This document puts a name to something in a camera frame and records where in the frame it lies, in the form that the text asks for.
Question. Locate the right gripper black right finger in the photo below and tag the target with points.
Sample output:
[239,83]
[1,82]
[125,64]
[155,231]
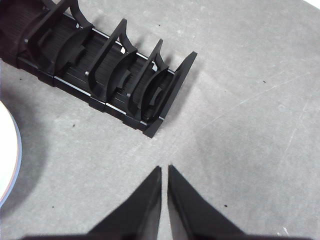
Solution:
[195,217]

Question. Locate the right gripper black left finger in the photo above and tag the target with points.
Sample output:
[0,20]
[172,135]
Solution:
[135,215]

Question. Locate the black plastic dish rack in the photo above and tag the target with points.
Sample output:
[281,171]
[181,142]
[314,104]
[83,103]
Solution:
[112,75]

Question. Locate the green round plate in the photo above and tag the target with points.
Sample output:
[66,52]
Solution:
[7,150]

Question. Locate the blue round plate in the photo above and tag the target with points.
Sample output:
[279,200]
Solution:
[20,147]

